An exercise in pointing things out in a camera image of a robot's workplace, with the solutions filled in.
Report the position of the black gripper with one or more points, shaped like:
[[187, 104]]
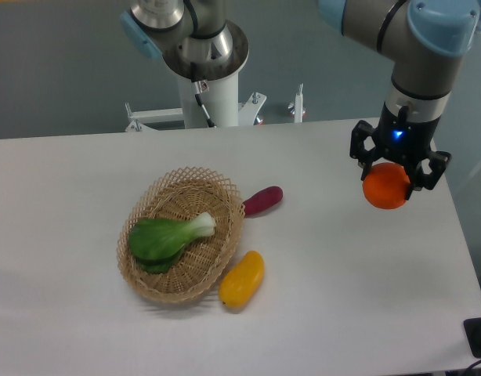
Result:
[[405, 142]]

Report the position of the orange fruit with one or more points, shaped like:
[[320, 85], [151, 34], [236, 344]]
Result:
[[386, 186]]

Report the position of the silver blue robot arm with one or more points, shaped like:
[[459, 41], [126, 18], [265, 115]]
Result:
[[426, 40]]

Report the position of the woven wicker basket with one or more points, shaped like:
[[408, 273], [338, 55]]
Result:
[[183, 194]]

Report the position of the purple sweet potato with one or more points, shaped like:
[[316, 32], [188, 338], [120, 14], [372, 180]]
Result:
[[263, 200]]

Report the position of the black device at table edge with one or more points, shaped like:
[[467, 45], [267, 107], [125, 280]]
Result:
[[472, 328]]

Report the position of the yellow mango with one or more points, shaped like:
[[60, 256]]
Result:
[[242, 281]]

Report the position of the green bok choy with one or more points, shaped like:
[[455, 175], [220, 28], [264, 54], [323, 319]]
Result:
[[157, 244]]

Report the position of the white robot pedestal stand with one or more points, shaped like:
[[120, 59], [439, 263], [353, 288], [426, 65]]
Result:
[[204, 104]]

